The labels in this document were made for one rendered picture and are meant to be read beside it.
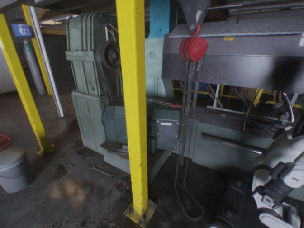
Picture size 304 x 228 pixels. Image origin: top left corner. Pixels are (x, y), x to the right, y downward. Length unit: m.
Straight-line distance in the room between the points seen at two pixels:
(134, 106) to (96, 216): 1.12
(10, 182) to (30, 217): 0.44
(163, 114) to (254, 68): 0.89
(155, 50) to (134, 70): 1.08
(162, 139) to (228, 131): 0.72
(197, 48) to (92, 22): 1.10
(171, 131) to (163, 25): 1.14
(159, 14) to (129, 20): 1.09
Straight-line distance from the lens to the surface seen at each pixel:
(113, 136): 1.53
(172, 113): 1.29
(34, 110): 2.35
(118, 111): 1.36
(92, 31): 1.73
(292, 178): 0.95
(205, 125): 1.70
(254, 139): 1.73
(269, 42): 1.58
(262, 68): 1.57
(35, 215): 1.87
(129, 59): 0.77
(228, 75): 1.57
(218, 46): 1.58
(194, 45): 1.05
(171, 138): 1.36
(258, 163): 1.20
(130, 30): 0.76
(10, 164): 1.96
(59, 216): 1.75
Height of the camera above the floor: 1.35
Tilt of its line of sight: 25 degrees down
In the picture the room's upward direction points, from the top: straight up
